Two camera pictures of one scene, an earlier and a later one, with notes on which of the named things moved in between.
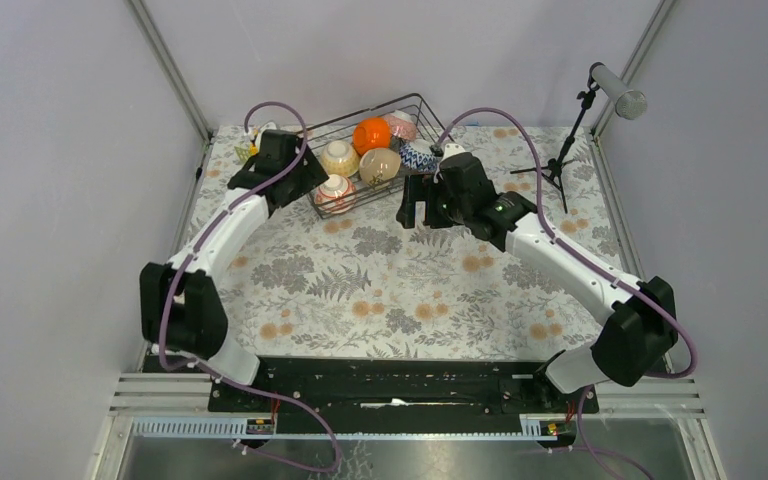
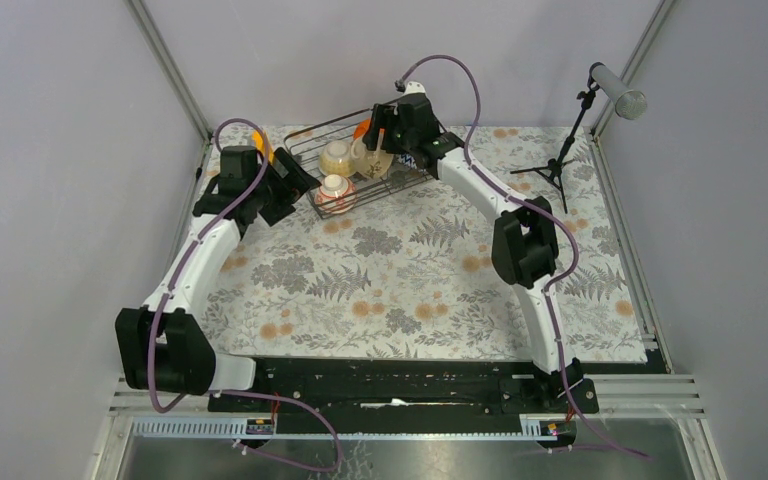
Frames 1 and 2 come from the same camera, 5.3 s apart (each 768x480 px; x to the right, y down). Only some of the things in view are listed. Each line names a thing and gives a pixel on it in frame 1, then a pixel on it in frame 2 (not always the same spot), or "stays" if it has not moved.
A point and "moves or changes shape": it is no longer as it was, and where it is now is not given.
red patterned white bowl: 336,195 stays
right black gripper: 418,189 -> 382,117
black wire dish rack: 365,156 stays
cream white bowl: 377,165 moves or changes shape
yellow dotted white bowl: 338,157 stays
